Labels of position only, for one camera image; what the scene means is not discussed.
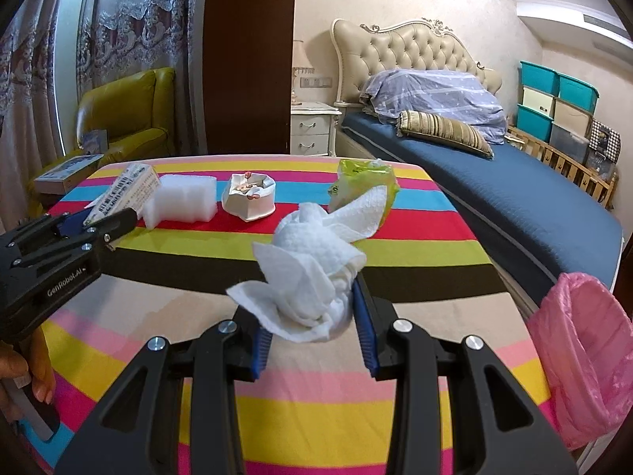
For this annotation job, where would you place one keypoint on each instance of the striped gold pillow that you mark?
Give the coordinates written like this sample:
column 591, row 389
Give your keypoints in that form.
column 442, row 131

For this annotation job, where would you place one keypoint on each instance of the beige table lamp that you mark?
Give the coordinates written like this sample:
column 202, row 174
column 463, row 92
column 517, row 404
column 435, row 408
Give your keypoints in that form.
column 300, row 65

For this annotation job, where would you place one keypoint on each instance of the teal storage bin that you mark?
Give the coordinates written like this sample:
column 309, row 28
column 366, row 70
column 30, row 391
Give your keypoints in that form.
column 534, row 123
column 578, row 93
column 539, row 77

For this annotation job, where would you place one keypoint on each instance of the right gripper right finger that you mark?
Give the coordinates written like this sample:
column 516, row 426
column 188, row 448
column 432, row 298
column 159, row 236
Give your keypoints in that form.
column 496, row 426

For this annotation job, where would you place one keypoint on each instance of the flat box on armchair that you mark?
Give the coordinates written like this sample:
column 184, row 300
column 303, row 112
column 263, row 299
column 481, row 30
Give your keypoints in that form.
column 62, row 178

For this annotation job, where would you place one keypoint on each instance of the ceiling air conditioner vent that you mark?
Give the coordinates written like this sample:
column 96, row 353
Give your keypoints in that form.
column 606, row 25

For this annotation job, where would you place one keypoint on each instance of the teal storage bin lower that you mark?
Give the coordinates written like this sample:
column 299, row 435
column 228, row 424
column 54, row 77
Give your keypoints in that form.
column 534, row 123

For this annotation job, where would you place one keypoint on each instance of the grey storage bin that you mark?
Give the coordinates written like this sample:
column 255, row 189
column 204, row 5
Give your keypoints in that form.
column 572, row 145

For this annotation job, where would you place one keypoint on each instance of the pink lined trash bin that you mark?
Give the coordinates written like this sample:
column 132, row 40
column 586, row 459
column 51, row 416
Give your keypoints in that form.
column 584, row 340

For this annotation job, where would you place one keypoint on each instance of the cream storage bin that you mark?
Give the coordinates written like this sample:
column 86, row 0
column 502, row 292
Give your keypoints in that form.
column 539, row 101

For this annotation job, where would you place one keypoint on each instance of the teal storage bin top left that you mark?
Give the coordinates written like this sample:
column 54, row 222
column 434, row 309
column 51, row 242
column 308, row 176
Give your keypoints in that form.
column 539, row 77

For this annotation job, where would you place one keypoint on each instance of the yellow leather armchair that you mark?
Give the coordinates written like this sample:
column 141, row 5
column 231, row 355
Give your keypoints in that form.
column 137, row 113

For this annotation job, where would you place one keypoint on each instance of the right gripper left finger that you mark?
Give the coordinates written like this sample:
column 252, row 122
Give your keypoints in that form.
column 134, row 428

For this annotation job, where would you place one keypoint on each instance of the teal storage bin top right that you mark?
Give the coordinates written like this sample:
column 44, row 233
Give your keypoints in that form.
column 578, row 93

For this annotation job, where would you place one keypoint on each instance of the checkered black white bag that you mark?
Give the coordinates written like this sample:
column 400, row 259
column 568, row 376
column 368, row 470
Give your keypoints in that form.
column 605, row 140

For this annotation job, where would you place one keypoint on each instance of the person's left hand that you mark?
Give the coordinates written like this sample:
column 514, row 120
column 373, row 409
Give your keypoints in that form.
column 34, row 360

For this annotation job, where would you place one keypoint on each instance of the wooden crib rail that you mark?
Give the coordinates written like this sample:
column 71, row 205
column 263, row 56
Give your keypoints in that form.
column 582, row 176

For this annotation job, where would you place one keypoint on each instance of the green snack bag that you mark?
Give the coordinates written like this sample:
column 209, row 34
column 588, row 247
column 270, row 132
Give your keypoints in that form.
column 355, row 177

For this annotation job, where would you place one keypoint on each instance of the lavender striped duvet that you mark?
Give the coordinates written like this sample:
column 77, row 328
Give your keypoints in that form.
column 449, row 94

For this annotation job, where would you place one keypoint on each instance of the white nightstand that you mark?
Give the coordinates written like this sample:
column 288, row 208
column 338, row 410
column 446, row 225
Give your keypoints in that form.
column 313, row 129

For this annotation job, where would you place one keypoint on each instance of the colourful striped table cloth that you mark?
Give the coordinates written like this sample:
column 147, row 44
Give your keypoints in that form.
column 315, row 409

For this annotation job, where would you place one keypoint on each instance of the beige storage bin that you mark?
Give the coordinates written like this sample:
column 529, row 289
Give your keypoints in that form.
column 571, row 118

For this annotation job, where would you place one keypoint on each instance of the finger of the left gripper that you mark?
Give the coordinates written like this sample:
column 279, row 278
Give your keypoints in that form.
column 106, row 232
column 51, row 233

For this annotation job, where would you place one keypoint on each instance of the white paper towel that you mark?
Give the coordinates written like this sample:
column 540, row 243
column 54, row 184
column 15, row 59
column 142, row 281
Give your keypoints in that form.
column 309, row 268

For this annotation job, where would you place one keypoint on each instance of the dark brown wardrobe panel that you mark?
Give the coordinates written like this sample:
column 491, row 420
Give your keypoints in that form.
column 247, row 64

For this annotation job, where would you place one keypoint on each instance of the lace patterned curtain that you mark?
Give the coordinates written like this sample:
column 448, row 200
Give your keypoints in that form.
column 54, row 51

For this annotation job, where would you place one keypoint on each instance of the bed with blue cover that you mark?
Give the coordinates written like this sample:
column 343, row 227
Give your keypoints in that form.
column 532, row 222

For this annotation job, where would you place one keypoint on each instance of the beige tufted headboard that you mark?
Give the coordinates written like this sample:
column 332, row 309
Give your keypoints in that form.
column 423, row 44

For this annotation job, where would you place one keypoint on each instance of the small picture on armchair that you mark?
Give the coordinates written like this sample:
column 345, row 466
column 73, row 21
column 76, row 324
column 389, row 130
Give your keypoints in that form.
column 94, row 142

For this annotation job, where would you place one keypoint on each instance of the small white medicine box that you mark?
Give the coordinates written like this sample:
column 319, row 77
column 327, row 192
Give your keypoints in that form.
column 131, row 189

